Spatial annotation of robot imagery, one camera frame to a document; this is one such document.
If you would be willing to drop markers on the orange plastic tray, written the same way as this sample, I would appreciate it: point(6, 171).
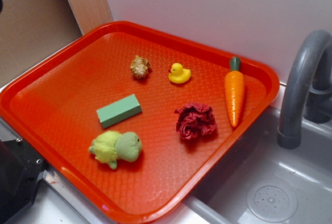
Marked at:
point(53, 107)

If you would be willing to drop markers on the green plush turtle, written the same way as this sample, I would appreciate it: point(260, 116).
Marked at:
point(111, 146)

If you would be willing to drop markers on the cardboard panel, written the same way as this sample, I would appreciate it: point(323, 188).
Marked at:
point(32, 30)

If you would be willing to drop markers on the grey toy faucet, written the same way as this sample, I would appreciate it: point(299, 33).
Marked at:
point(308, 89)

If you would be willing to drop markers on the orange toy carrot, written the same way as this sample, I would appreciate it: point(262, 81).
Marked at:
point(234, 86)

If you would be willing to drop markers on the green rectangular block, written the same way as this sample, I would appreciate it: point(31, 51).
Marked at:
point(119, 111)

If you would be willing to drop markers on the crumpled red paper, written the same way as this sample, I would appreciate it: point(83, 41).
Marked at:
point(194, 120)

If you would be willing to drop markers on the yellow rubber duck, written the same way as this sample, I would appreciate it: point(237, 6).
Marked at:
point(178, 74)

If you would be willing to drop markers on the grey toy sink basin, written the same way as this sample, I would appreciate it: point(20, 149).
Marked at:
point(257, 181)

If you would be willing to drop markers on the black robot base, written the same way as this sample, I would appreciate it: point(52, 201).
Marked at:
point(22, 169)

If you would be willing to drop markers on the wooden board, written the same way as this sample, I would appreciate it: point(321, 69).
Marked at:
point(90, 14)

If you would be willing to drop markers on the brown seashell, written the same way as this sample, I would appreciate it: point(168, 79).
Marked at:
point(140, 67)

